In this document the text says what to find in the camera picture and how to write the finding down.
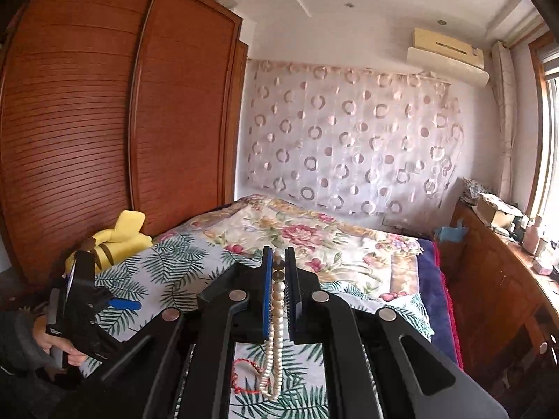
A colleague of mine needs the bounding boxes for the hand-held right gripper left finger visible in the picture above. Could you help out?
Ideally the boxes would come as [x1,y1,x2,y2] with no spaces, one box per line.
[57,247,275,419]

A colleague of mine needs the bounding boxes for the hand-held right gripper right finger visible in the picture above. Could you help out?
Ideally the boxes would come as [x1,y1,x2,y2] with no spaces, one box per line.
[285,248,509,419]

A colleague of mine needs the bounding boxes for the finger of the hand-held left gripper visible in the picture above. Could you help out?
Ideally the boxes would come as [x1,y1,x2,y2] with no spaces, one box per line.
[94,287,141,314]

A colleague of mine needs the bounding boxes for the white pearl necklace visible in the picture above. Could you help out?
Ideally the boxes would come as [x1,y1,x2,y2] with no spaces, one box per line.
[257,266,290,401]

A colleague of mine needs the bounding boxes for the person's left forearm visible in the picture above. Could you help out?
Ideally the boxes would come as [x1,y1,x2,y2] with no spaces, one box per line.
[0,309,55,378]

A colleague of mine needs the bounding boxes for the person's left hand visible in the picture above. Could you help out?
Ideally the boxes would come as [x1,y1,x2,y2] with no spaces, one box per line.
[31,325,88,368]

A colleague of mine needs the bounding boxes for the leaf-print blanket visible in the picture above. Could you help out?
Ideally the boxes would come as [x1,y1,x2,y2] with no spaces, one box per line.
[78,230,434,419]

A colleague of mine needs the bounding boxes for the floral blanket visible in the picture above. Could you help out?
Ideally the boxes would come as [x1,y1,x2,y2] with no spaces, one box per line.
[174,194,428,304]

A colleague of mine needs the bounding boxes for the yellow plush toy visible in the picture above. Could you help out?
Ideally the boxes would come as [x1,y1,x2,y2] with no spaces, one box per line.
[65,209,153,278]

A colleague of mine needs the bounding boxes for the dark blue blanket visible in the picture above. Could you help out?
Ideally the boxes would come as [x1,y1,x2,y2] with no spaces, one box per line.
[414,237,464,368]

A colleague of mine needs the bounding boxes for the circle-print sheer curtain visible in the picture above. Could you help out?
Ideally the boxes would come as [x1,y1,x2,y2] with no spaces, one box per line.
[244,58,465,218]

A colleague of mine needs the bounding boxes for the blue plastic bag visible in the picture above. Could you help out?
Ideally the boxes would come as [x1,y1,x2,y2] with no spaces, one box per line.
[434,219,469,244]

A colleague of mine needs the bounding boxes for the brown wooden wardrobe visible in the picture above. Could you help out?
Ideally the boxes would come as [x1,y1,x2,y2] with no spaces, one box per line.
[0,0,251,291]

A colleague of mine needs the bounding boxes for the wooden sideboard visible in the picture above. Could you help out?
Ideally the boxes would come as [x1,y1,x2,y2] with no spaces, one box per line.
[436,176,559,419]

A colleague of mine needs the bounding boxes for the patterned paper stack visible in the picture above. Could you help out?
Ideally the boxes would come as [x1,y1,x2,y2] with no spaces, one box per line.
[462,177,496,205]

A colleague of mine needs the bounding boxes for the cardboard box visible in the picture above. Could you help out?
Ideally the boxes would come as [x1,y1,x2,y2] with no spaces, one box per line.
[473,196,518,228]

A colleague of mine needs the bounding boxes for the white bottle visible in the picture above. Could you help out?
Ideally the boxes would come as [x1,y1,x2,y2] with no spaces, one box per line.
[523,215,543,255]

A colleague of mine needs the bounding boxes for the beige window curtain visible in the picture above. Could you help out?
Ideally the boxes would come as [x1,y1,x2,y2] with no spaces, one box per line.
[490,39,520,205]

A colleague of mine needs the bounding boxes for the white air conditioner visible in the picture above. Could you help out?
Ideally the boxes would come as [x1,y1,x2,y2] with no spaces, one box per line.
[405,26,490,88]

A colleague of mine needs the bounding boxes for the window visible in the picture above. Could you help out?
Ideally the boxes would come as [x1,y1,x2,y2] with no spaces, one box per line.
[528,37,559,230]

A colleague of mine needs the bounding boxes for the red string bracelet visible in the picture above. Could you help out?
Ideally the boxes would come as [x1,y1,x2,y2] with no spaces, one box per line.
[231,357,268,397]

